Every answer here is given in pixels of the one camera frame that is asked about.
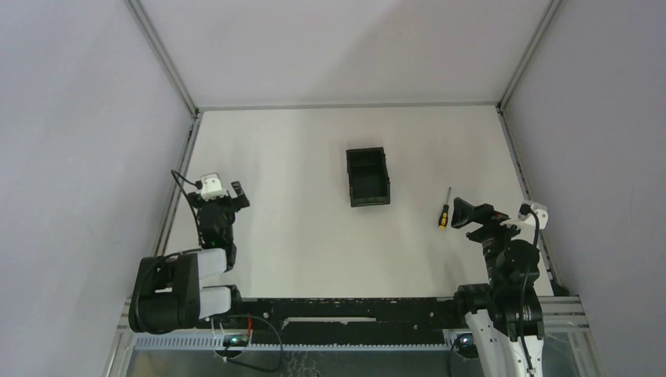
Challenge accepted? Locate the black mounting rail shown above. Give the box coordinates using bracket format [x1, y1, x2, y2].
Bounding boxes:
[230, 297, 467, 346]

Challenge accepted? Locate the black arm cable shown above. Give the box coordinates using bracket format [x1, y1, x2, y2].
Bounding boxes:
[170, 169, 205, 246]
[517, 207, 542, 375]

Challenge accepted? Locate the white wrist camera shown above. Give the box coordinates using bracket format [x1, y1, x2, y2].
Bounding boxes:
[500, 200, 549, 230]
[199, 173, 229, 201]

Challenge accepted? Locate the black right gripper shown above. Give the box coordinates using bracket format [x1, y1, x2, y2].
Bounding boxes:
[451, 196, 532, 287]

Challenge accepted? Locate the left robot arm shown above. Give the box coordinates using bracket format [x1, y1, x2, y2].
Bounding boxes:
[128, 181, 250, 335]

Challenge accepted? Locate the small electronics board with wires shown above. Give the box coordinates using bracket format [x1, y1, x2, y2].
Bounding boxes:
[213, 313, 285, 373]

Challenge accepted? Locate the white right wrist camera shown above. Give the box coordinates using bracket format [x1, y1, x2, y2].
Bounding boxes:
[500, 200, 549, 230]

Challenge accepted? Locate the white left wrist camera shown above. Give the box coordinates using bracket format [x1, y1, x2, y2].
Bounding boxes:
[199, 173, 229, 201]

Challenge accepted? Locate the yellow black handled screwdriver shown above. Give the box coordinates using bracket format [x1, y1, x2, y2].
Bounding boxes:
[438, 187, 452, 229]

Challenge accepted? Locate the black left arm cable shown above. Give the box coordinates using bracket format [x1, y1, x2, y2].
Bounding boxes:
[170, 169, 205, 246]

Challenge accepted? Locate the black plastic storage bin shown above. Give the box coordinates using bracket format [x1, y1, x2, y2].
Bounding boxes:
[346, 147, 391, 207]

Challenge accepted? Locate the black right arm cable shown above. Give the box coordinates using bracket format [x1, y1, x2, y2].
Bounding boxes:
[517, 207, 542, 375]

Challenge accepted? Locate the grey slotted cable duct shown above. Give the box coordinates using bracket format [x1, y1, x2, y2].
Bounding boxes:
[134, 334, 452, 352]

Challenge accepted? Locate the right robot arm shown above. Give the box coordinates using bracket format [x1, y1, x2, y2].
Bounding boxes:
[449, 197, 549, 376]

